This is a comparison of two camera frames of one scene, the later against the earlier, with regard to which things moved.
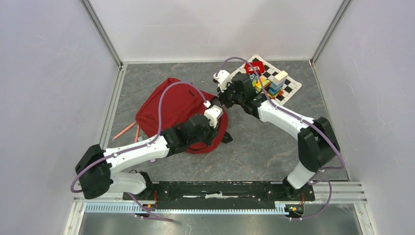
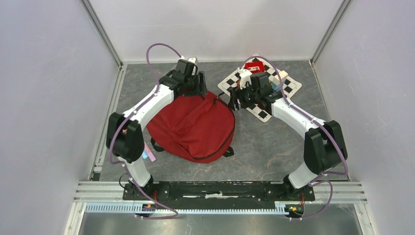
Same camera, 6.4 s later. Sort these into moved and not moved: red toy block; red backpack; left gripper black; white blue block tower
Moved: red backpack; left gripper black
Not moved: red toy block; white blue block tower
